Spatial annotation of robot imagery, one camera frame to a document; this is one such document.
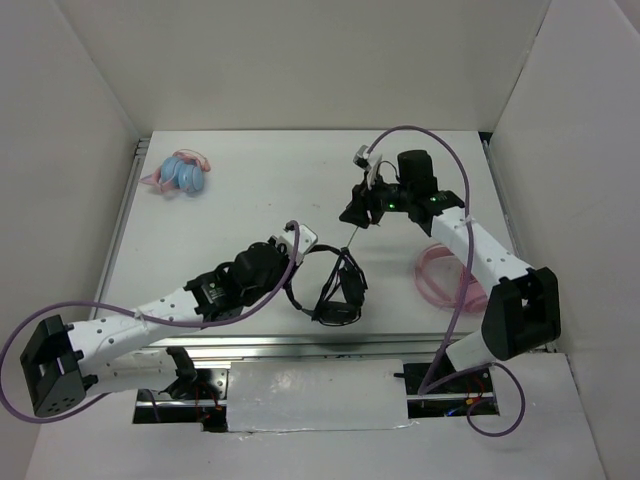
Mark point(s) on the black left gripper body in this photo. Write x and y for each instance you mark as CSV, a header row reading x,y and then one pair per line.
x,y
258,292

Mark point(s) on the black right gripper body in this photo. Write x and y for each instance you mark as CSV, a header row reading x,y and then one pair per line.
x,y
381,198

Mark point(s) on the black wired headphones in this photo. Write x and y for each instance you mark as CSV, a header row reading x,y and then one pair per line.
x,y
342,296

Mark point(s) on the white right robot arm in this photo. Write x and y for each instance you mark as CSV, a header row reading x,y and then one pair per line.
x,y
523,311

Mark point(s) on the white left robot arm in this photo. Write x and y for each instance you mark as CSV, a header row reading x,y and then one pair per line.
x,y
65,364

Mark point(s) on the blue pink headphones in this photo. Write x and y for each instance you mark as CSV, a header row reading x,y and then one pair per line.
x,y
182,171

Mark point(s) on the white foil-edged cover board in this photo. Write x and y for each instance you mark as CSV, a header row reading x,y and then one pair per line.
x,y
328,395

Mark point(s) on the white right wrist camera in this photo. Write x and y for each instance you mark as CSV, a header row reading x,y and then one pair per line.
x,y
369,163

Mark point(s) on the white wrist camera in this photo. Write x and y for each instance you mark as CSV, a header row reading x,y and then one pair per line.
x,y
369,163
297,243

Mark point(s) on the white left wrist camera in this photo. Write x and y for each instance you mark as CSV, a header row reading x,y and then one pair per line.
x,y
297,243

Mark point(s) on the aluminium front rail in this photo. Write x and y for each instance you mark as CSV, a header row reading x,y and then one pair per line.
x,y
205,350

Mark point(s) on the aluminium left side rail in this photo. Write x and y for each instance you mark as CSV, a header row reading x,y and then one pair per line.
x,y
138,160

